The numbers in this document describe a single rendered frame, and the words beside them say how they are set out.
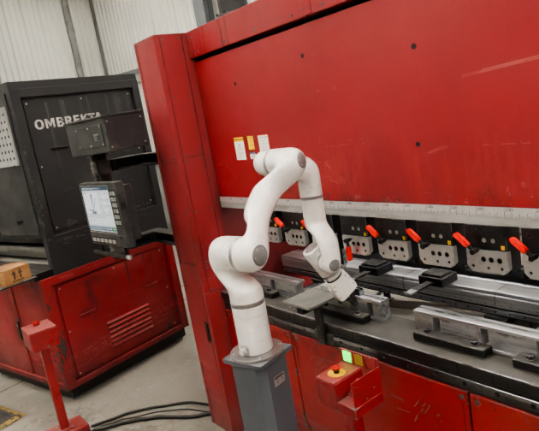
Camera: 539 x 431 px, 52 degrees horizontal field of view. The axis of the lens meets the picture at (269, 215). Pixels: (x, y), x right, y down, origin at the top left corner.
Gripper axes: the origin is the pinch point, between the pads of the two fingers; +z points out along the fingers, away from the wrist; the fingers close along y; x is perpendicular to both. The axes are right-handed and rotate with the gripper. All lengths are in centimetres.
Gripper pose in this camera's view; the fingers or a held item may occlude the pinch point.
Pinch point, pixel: (353, 301)
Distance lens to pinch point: 234.9
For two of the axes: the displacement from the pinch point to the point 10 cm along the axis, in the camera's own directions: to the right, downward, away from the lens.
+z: 5.9, 7.4, 3.3
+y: 6.9, -6.7, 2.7
